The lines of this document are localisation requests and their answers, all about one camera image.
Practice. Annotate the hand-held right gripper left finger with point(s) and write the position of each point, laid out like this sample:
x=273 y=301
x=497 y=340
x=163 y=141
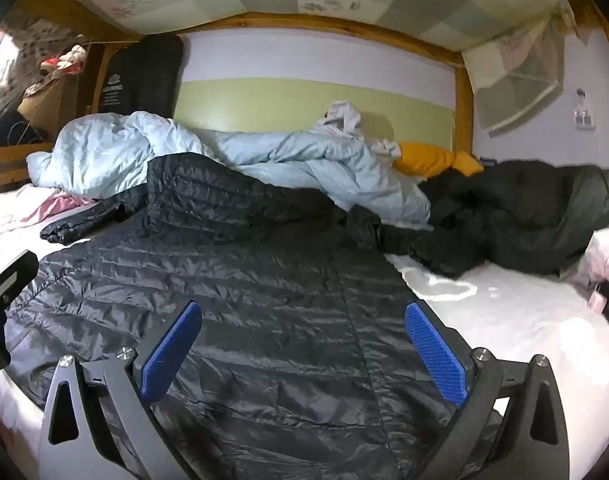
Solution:
x=170 y=355

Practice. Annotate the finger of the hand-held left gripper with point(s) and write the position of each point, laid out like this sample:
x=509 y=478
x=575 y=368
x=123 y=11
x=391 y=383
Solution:
x=7 y=275

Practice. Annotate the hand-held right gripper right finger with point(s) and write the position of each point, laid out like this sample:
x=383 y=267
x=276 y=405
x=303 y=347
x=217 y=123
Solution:
x=437 y=355

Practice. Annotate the black thin quilted jacket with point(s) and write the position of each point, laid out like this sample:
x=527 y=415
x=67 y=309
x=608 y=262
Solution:
x=264 y=285

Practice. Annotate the pink cloth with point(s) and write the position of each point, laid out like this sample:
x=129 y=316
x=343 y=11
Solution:
x=49 y=210

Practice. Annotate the heart print bed sheet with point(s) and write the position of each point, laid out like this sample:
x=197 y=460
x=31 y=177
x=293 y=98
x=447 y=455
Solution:
x=524 y=330

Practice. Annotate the dark cloth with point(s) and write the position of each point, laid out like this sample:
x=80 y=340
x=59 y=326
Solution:
x=9 y=130

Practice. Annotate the pink charger cube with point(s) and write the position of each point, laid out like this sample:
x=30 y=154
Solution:
x=596 y=301

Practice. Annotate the dark green puffy coat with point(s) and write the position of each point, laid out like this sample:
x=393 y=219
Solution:
x=524 y=210

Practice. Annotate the yellow garment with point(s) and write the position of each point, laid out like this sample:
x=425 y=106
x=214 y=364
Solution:
x=424 y=157

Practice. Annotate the red white hanging cloth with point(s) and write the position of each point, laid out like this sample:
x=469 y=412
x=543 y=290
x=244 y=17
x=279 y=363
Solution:
x=64 y=62

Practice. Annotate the light blue duvet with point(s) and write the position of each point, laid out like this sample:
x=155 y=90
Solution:
x=294 y=155

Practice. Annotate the spotted hanging fabric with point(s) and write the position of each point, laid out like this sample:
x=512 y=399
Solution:
x=29 y=40

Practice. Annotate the black padded bag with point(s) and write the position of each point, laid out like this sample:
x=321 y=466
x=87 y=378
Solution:
x=139 y=75

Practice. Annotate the pale grey crumpled garment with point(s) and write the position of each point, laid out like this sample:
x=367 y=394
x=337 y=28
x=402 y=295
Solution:
x=342 y=115

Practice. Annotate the wooden bed frame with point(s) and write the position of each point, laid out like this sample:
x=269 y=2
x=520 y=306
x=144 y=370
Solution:
x=463 y=100

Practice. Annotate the white wall power strip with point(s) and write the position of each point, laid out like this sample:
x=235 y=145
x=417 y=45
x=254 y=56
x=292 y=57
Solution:
x=584 y=117

